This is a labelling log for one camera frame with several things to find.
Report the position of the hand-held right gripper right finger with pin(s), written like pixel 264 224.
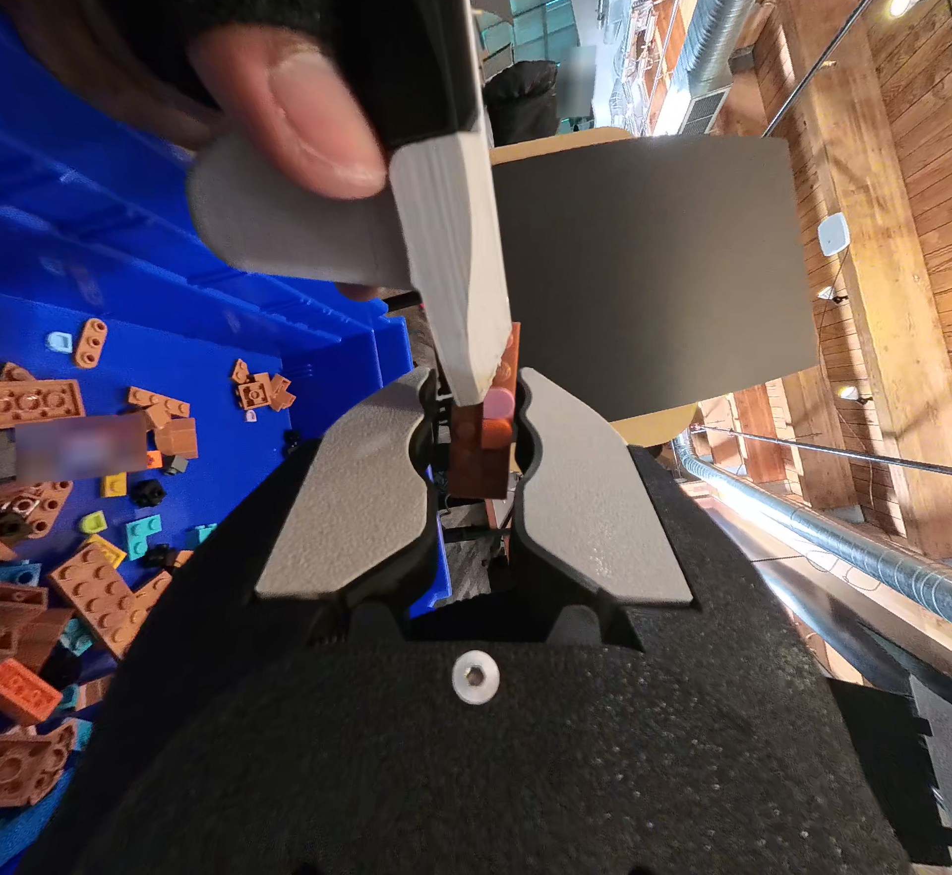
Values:
pixel 595 510

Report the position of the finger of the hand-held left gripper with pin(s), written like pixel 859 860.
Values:
pixel 454 257

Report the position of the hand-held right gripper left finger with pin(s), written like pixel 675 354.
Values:
pixel 349 510

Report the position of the brick chunk with coloured studs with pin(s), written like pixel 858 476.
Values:
pixel 476 466

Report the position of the blue plastic bin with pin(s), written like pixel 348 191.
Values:
pixel 149 257

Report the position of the person's left hand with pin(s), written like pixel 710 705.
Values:
pixel 297 116

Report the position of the black office chair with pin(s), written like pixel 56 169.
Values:
pixel 520 101

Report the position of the pile of loose toy bricks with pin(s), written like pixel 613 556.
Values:
pixel 97 592

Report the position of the white ceiling access point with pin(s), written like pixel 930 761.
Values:
pixel 834 235

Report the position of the black stand bar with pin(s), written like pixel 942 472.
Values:
pixel 892 756

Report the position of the silver air duct with grille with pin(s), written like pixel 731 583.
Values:
pixel 721 12

